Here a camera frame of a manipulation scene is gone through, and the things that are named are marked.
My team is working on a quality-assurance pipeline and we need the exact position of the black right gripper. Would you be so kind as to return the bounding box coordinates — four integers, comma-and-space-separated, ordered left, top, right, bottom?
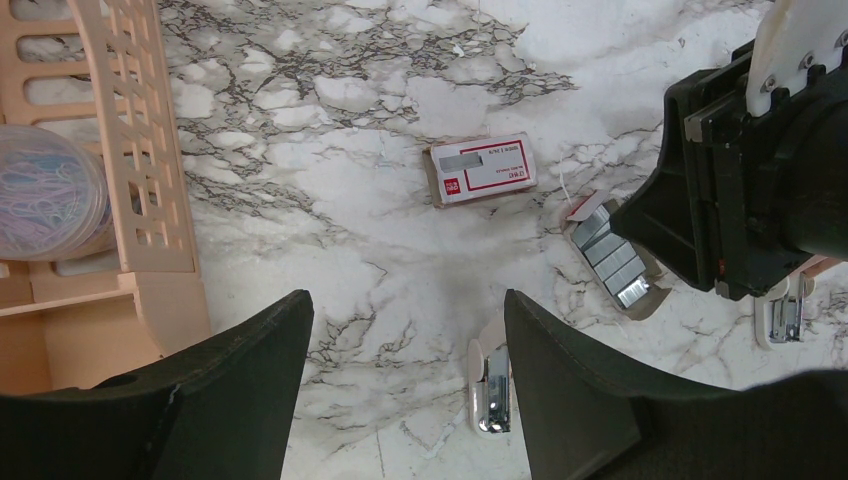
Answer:
611, 44, 847, 300

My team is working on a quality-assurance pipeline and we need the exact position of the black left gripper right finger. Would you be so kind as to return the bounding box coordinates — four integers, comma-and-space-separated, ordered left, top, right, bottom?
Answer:
504, 290, 847, 479

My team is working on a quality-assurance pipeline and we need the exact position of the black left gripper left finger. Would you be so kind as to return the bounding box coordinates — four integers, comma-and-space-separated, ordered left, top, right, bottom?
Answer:
1, 290, 314, 479

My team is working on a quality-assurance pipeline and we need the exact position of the clear tape roll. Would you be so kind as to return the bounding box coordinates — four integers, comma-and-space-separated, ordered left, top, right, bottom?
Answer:
1, 125, 116, 262

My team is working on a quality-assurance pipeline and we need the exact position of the orange plastic desk organizer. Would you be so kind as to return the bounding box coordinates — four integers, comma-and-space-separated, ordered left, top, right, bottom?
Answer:
0, 0, 213, 397

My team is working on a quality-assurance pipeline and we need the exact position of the staple tray with staples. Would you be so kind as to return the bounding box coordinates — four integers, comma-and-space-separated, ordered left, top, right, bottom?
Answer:
562, 190, 670, 321

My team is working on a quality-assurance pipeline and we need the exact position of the white eraser block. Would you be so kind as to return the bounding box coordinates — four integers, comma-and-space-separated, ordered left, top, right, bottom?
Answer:
467, 318, 512, 438

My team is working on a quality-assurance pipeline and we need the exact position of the red white staple box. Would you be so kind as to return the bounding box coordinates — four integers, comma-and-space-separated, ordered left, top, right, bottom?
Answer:
423, 132, 538, 208

